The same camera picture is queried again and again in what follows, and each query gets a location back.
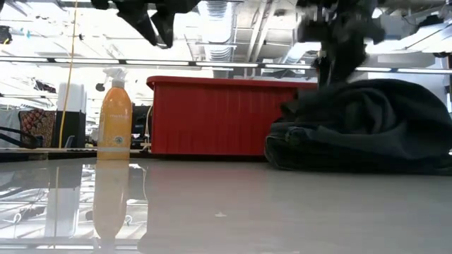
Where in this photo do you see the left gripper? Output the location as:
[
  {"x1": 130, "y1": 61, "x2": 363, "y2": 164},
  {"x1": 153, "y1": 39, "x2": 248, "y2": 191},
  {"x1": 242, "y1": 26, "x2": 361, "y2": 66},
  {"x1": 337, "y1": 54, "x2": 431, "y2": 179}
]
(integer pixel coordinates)
[{"x1": 90, "y1": 0, "x2": 202, "y2": 49}]

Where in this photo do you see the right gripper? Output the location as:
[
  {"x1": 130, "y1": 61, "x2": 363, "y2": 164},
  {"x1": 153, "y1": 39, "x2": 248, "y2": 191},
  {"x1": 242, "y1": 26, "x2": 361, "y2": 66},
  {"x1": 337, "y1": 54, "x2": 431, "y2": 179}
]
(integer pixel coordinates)
[{"x1": 295, "y1": 0, "x2": 386, "y2": 90}]

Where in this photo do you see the black t-shirt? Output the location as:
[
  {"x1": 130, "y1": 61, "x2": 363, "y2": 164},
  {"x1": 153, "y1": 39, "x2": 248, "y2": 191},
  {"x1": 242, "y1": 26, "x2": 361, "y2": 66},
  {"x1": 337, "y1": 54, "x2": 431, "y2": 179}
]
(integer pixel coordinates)
[{"x1": 281, "y1": 78, "x2": 452, "y2": 160}]

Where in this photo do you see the red plastic bin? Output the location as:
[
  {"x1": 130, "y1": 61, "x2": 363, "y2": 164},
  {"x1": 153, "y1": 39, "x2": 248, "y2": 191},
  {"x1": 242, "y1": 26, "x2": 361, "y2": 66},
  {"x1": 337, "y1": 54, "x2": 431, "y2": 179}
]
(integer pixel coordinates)
[{"x1": 145, "y1": 75, "x2": 319, "y2": 157}]

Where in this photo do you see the orange spray bottle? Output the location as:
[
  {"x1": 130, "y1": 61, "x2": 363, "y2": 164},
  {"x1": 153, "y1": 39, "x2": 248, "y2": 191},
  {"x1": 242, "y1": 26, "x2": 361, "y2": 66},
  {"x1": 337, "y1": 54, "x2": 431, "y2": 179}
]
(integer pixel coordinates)
[{"x1": 97, "y1": 66, "x2": 134, "y2": 162}]

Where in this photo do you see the white box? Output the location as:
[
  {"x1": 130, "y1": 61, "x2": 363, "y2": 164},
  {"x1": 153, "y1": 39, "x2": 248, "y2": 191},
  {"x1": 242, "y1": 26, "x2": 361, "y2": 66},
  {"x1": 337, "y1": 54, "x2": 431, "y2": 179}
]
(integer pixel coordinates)
[{"x1": 57, "y1": 83, "x2": 88, "y2": 114}]

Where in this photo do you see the black box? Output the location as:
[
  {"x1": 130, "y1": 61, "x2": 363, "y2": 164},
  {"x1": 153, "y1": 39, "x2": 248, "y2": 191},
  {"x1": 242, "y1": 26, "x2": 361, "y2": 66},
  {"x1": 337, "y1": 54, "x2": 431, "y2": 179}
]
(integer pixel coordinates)
[{"x1": 52, "y1": 110, "x2": 87, "y2": 148}]

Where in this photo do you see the patterned cloth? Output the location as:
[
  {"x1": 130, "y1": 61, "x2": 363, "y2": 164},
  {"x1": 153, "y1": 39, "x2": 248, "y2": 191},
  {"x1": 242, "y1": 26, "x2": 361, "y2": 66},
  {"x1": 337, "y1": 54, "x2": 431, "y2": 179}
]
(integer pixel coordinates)
[{"x1": 18, "y1": 109, "x2": 57, "y2": 148}]

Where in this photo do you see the black curved chair armrest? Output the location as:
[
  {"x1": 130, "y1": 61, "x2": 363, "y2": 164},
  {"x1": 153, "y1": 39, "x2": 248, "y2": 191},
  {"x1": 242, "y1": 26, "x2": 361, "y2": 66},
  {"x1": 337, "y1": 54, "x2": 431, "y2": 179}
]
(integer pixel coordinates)
[{"x1": 0, "y1": 126, "x2": 39, "y2": 150}]

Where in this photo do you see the yellow cable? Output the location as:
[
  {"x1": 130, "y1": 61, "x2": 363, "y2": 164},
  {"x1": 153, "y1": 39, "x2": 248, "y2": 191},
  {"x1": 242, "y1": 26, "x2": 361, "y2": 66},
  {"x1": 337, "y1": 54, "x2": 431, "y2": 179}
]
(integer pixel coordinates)
[{"x1": 58, "y1": 0, "x2": 79, "y2": 149}]

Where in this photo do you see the black aluminium table frame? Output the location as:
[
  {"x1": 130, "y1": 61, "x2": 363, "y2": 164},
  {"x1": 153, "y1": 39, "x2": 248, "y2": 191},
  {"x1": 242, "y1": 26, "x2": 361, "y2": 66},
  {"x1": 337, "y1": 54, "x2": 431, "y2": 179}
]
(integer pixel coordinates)
[{"x1": 0, "y1": 151, "x2": 270, "y2": 163}]

